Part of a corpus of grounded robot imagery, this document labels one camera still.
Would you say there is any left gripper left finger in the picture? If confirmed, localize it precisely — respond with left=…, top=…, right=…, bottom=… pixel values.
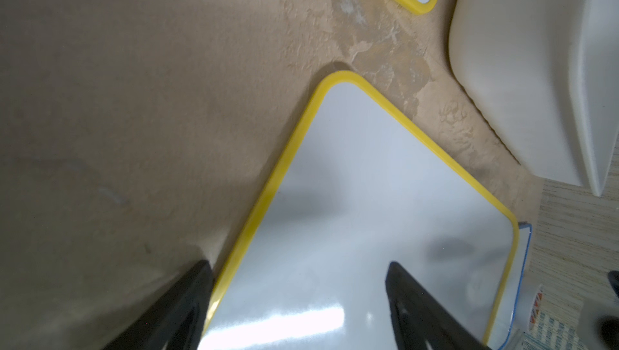
left=105, top=260, right=214, bottom=349

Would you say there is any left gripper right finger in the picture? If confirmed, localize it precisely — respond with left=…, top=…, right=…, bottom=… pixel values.
left=385, top=261, right=488, bottom=350

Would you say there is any blue whiteboard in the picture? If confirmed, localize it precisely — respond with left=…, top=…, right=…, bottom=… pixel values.
left=487, top=223, right=532, bottom=350

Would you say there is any yellow whiteboard front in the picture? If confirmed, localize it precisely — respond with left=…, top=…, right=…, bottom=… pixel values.
left=200, top=71, right=518, bottom=349

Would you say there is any white storage box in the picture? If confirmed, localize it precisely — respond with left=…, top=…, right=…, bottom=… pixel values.
left=448, top=0, right=618, bottom=196

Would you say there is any tape roll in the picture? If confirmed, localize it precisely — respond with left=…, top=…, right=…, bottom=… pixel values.
left=501, top=281, right=618, bottom=349

